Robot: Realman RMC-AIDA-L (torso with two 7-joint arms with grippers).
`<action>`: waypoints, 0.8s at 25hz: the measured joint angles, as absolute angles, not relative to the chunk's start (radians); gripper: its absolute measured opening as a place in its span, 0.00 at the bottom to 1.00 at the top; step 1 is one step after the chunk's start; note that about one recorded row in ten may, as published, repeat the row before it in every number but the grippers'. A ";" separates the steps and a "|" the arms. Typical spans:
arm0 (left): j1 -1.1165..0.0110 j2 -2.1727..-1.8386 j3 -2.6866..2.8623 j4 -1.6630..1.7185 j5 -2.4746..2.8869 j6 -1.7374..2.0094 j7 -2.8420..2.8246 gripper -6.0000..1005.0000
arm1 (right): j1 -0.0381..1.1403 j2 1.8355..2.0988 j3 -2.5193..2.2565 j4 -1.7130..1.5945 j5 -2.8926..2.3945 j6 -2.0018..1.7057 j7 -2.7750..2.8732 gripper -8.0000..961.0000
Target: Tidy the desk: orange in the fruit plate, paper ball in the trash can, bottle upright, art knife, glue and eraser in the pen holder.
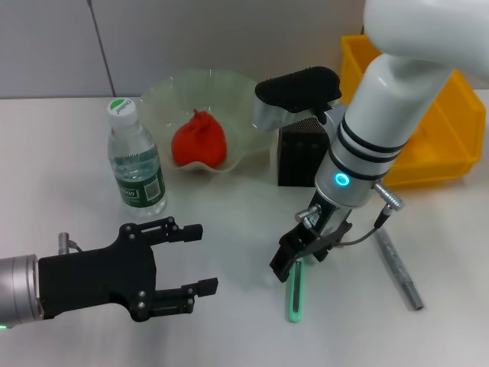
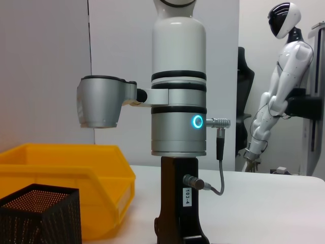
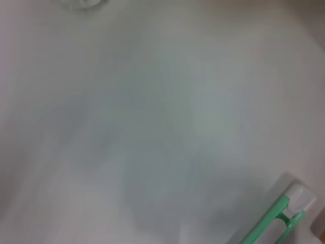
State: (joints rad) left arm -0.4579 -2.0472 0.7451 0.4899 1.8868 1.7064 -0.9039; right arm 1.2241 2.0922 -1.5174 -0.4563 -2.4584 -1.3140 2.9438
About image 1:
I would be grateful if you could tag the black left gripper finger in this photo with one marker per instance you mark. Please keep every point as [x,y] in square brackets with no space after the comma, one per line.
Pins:
[191,232]
[208,286]

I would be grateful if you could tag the green utility knife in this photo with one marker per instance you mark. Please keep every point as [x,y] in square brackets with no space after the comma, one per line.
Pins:
[294,302]

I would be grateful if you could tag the red-orange toy orange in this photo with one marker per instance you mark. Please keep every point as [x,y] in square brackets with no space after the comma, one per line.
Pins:
[198,141]

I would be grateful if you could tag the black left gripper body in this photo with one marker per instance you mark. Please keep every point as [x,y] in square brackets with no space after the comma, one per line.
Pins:
[95,279]

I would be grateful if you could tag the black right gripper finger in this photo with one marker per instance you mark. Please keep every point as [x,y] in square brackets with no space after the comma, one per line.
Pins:
[322,255]
[284,264]

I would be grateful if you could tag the clear green-label water bottle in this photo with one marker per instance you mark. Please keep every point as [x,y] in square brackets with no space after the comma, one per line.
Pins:
[135,172]

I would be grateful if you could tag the yellow plastic storage bin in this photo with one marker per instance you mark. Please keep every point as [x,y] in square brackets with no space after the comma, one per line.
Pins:
[439,153]

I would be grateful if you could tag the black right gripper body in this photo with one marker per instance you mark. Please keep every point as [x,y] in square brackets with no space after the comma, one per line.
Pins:
[324,229]

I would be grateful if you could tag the black mesh pen holder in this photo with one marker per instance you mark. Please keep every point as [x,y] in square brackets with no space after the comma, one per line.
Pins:
[298,160]

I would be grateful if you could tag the grey pen in clear wrapper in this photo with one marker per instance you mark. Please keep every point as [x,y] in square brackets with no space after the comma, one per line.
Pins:
[397,267]

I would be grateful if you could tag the green frosted glass fruit bowl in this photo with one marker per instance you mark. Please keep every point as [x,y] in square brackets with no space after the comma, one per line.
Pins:
[229,99]

